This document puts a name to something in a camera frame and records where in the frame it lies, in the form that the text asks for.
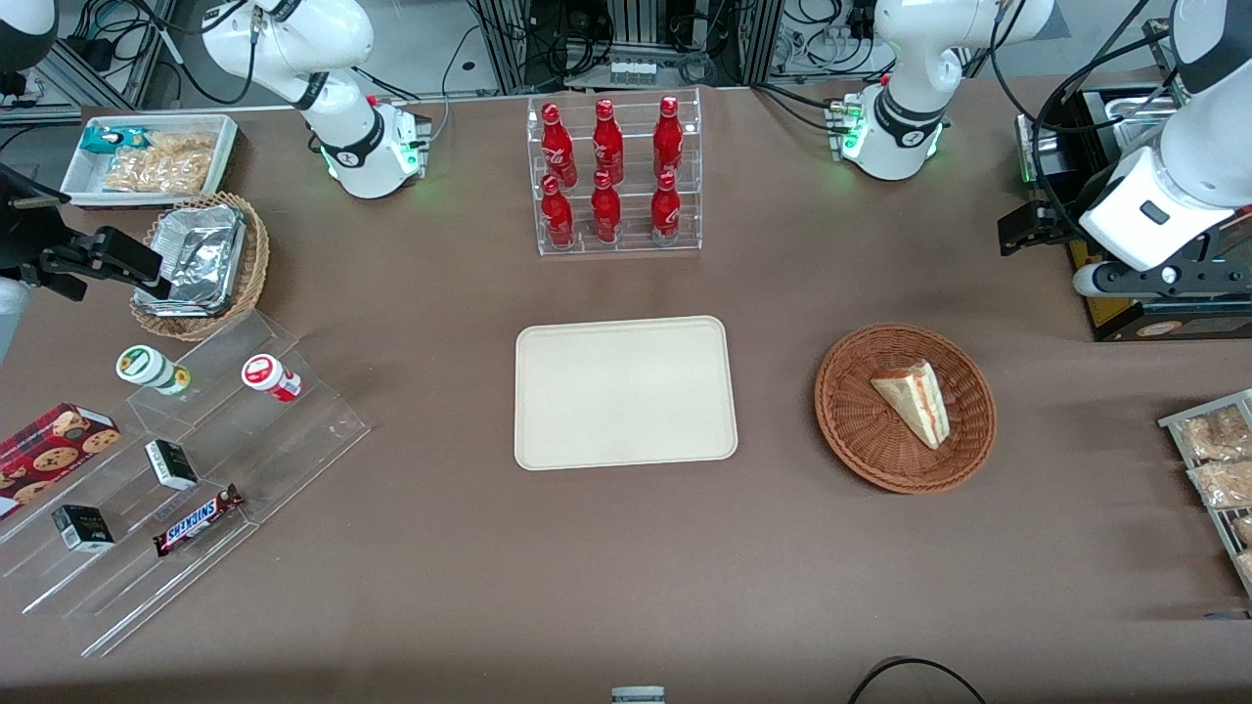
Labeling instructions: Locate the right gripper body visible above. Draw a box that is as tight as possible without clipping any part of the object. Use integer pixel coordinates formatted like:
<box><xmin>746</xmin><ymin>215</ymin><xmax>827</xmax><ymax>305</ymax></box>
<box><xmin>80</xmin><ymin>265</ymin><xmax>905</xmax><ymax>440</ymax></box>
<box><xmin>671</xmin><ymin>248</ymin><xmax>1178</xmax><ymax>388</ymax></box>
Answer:
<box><xmin>0</xmin><ymin>161</ymin><xmax>77</xmax><ymax>286</ymax></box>

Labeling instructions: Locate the triangular sandwich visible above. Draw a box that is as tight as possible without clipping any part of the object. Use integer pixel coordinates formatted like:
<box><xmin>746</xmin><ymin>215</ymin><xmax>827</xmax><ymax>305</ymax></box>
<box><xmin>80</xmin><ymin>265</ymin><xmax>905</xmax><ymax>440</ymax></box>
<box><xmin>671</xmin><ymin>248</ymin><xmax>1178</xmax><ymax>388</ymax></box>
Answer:
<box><xmin>870</xmin><ymin>359</ymin><xmax>953</xmax><ymax>452</ymax></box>

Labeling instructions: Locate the aluminium foil tray stack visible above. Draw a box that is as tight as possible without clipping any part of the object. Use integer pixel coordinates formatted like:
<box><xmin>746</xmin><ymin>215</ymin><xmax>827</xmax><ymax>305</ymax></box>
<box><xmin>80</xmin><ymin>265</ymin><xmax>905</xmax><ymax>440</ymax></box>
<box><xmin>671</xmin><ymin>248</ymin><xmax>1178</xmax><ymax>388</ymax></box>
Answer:
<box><xmin>132</xmin><ymin>203</ymin><xmax>247</xmax><ymax>318</ymax></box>

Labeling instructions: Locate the wicker basket with foil trays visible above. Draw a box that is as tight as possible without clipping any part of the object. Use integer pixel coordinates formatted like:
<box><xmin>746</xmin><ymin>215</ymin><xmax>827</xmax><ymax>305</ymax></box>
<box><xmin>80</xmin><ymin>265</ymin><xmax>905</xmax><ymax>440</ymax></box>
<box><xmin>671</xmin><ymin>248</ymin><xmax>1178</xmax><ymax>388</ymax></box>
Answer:
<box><xmin>129</xmin><ymin>192</ymin><xmax>271</xmax><ymax>342</ymax></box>

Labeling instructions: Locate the round brown wicker basket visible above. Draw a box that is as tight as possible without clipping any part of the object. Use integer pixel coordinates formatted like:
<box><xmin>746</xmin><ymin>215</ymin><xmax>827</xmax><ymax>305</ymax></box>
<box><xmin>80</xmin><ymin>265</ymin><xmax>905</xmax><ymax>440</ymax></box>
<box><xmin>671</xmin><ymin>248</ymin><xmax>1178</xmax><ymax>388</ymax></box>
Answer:
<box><xmin>814</xmin><ymin>323</ymin><xmax>998</xmax><ymax>495</ymax></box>

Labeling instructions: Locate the tray with snack bags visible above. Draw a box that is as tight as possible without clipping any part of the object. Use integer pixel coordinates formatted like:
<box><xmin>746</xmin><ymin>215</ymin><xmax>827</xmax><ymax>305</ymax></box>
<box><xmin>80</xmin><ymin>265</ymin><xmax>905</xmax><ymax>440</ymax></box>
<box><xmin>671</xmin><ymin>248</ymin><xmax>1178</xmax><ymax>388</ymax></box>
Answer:
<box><xmin>1158</xmin><ymin>388</ymin><xmax>1252</xmax><ymax>599</ymax></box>

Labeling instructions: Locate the beige plastic serving tray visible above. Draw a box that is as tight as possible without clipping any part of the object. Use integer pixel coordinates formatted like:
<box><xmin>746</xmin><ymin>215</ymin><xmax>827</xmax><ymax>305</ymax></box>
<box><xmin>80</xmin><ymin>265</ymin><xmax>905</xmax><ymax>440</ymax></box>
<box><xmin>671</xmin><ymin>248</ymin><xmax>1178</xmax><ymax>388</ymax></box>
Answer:
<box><xmin>514</xmin><ymin>314</ymin><xmax>739</xmax><ymax>473</ymax></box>

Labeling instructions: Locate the white rectangular snack bin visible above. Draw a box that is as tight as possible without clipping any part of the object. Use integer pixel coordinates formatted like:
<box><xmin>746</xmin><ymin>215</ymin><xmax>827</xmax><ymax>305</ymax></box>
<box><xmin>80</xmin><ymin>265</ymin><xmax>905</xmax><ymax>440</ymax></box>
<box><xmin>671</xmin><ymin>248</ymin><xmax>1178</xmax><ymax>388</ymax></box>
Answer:
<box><xmin>59</xmin><ymin>113</ymin><xmax>242</xmax><ymax>209</ymax></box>

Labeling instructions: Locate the stainless steel pan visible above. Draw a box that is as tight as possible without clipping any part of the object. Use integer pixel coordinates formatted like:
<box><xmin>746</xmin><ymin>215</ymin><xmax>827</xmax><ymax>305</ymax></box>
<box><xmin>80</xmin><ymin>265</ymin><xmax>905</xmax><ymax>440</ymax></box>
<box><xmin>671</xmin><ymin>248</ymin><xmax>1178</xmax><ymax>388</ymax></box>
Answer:
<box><xmin>1015</xmin><ymin>86</ymin><xmax>1180</xmax><ymax>187</ymax></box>

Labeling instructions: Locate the clear bag of chips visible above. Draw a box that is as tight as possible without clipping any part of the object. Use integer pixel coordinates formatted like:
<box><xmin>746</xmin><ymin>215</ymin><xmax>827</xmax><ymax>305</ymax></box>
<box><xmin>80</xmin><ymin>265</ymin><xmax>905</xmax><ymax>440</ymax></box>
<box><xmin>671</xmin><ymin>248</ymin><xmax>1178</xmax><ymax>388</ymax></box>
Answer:
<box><xmin>102</xmin><ymin>131</ymin><xmax>217</xmax><ymax>197</ymax></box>

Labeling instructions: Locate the black countertop appliance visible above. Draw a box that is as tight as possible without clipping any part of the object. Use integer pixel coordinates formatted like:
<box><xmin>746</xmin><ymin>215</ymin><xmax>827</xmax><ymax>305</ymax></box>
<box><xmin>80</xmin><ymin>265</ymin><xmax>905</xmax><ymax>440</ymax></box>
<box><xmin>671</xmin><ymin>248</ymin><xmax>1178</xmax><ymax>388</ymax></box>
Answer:
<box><xmin>1064</xmin><ymin>86</ymin><xmax>1252</xmax><ymax>343</ymax></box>

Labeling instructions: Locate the green lidded yogurt cup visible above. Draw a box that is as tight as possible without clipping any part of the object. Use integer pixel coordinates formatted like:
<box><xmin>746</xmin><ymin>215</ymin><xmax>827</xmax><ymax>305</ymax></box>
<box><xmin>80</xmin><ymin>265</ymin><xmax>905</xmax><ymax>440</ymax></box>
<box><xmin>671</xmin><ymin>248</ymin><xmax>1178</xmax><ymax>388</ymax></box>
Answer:
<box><xmin>115</xmin><ymin>344</ymin><xmax>193</xmax><ymax>398</ymax></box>

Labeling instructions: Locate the teal snack packet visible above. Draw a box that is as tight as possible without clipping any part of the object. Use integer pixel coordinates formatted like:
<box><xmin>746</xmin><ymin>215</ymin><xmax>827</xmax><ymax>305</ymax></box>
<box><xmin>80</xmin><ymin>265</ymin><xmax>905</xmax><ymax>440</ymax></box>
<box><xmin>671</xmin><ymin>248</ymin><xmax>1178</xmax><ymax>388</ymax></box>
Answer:
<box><xmin>80</xmin><ymin>124</ymin><xmax>150</xmax><ymax>155</ymax></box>

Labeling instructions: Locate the red chocolate chip cookie box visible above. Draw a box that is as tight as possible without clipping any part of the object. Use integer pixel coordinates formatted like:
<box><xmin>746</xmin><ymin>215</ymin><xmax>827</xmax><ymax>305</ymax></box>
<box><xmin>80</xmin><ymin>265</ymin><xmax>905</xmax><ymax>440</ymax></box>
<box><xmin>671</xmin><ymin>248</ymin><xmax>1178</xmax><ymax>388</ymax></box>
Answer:
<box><xmin>0</xmin><ymin>402</ymin><xmax>122</xmax><ymax>521</ymax></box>

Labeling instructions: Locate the red lidded yogurt cup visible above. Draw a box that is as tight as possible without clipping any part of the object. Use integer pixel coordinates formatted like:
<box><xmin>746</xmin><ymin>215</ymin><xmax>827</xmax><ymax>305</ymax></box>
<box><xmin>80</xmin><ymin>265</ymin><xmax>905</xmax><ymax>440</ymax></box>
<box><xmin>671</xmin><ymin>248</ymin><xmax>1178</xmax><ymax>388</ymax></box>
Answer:
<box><xmin>241</xmin><ymin>353</ymin><xmax>303</xmax><ymax>404</ymax></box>

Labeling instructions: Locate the small black carton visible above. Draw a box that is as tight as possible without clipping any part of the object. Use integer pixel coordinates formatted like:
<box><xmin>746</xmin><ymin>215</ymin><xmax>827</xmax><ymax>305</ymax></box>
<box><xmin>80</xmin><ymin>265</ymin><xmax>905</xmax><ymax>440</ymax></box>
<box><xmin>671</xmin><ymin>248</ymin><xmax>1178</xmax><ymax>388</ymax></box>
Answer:
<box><xmin>51</xmin><ymin>504</ymin><xmax>116</xmax><ymax>554</ymax></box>
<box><xmin>144</xmin><ymin>439</ymin><xmax>201</xmax><ymax>492</ymax></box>

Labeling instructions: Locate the clear bag of pastry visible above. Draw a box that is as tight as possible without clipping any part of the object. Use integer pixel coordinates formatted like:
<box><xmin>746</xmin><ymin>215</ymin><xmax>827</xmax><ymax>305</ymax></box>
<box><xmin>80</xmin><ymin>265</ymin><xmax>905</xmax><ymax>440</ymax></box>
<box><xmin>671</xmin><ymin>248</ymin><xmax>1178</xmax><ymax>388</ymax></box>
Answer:
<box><xmin>1186</xmin><ymin>460</ymin><xmax>1252</xmax><ymax>510</ymax></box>
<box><xmin>1178</xmin><ymin>404</ymin><xmax>1252</xmax><ymax>462</ymax></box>

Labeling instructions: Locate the clear acrylic stepped shelf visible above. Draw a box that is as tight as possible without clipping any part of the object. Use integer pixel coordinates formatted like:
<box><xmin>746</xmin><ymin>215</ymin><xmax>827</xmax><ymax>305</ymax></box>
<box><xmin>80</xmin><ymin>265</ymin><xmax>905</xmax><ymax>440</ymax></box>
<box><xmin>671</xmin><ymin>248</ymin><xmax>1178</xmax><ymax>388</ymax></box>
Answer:
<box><xmin>0</xmin><ymin>307</ymin><xmax>372</xmax><ymax>658</ymax></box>

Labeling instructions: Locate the Snickers chocolate bar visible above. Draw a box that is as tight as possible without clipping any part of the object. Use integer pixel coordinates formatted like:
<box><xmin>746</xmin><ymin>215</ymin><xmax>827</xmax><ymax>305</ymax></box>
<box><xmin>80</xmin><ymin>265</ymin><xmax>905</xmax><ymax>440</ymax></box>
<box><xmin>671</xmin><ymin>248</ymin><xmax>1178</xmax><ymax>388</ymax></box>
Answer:
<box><xmin>153</xmin><ymin>483</ymin><xmax>246</xmax><ymax>559</ymax></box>

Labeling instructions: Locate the red cola bottle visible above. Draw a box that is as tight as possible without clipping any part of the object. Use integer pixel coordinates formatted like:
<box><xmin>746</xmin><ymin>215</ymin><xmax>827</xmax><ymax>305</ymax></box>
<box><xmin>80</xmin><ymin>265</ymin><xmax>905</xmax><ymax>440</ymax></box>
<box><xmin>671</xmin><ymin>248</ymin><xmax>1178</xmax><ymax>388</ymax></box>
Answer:
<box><xmin>540</xmin><ymin>174</ymin><xmax>576</xmax><ymax>249</ymax></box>
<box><xmin>649</xmin><ymin>170</ymin><xmax>683</xmax><ymax>246</ymax></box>
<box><xmin>651</xmin><ymin>94</ymin><xmax>686</xmax><ymax>181</ymax></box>
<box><xmin>591</xmin><ymin>98</ymin><xmax>626</xmax><ymax>186</ymax></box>
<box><xmin>589</xmin><ymin>169</ymin><xmax>623</xmax><ymax>244</ymax></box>
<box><xmin>540</xmin><ymin>102</ymin><xmax>579</xmax><ymax>188</ymax></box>

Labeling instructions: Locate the clear acrylic bottle rack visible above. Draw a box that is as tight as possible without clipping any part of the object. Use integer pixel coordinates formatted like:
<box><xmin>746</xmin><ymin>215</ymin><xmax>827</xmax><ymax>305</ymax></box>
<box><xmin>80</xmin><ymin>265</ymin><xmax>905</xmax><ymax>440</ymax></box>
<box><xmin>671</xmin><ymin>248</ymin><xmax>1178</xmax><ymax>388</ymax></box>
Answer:
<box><xmin>525</xmin><ymin>87</ymin><xmax>704</xmax><ymax>258</ymax></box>

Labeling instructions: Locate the black cable loop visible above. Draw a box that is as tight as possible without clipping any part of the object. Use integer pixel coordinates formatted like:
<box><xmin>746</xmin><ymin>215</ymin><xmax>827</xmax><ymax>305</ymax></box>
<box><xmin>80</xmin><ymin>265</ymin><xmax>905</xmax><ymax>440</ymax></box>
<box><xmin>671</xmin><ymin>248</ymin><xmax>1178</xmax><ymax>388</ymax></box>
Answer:
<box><xmin>845</xmin><ymin>656</ymin><xmax>991</xmax><ymax>704</ymax></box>

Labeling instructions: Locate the aluminium frame rack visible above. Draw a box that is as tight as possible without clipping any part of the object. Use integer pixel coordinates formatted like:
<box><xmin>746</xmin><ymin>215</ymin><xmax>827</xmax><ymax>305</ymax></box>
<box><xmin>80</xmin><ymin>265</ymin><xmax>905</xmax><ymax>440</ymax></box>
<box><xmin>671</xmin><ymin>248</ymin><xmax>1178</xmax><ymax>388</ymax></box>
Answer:
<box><xmin>468</xmin><ymin>0</ymin><xmax>788</xmax><ymax>95</ymax></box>

